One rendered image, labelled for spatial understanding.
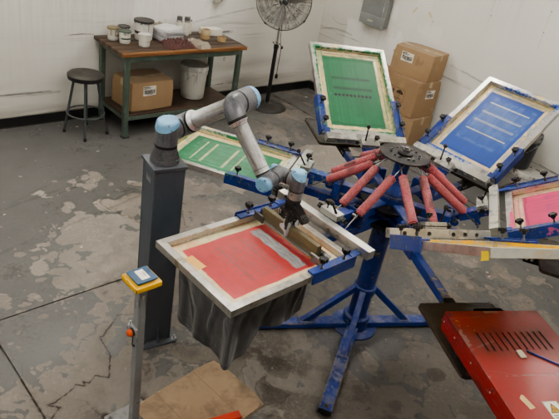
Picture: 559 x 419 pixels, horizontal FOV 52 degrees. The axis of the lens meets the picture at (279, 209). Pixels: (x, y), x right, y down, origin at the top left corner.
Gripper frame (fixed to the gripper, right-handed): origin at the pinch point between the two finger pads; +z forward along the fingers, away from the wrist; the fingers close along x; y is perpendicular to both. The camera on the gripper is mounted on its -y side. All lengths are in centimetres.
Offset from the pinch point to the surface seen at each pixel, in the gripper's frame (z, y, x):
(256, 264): 5.8, -6.2, 26.3
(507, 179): 6, -16, -204
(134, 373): 63, 10, 79
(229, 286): 5.8, -12.6, 47.8
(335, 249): 2.5, -19.3, -14.7
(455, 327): -10, -94, -4
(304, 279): 2.2, -29.3, 17.6
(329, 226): -2.3, -7.1, -21.6
